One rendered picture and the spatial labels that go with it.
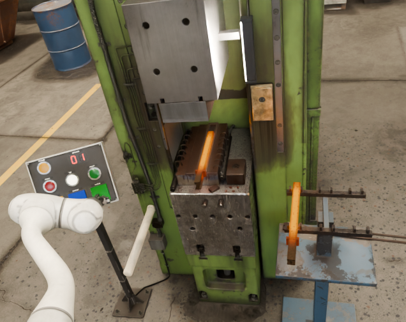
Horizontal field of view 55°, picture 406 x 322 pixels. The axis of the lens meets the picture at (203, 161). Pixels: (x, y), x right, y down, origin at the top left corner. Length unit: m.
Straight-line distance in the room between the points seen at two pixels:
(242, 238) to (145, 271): 0.98
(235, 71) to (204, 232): 0.83
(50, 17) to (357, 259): 5.19
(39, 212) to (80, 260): 1.73
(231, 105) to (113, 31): 0.76
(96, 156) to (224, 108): 0.75
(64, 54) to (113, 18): 4.53
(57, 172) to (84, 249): 1.32
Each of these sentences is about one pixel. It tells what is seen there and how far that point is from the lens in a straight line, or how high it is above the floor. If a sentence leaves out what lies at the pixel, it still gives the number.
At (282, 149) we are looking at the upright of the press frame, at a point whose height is 1.01.
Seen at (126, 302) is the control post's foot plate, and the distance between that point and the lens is 2.65.
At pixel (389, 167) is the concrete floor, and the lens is 3.43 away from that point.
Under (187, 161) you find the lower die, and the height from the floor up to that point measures 0.98.
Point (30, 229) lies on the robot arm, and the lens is 1.26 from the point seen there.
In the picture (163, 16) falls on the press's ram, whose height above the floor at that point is 1.71.
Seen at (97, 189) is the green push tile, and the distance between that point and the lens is 1.81.
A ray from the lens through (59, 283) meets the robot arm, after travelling 1.06.
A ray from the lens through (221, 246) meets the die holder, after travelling 2.05.
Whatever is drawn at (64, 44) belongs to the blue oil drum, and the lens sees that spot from 6.14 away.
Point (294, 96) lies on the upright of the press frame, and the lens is 1.71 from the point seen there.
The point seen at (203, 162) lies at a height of 1.01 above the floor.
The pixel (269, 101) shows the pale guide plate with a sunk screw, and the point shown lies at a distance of 1.69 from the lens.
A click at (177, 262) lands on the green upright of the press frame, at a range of 2.57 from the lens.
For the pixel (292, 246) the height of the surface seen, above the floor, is 0.98.
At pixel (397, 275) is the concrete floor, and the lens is 2.69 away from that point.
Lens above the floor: 2.11
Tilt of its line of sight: 37 degrees down
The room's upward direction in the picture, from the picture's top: 11 degrees counter-clockwise
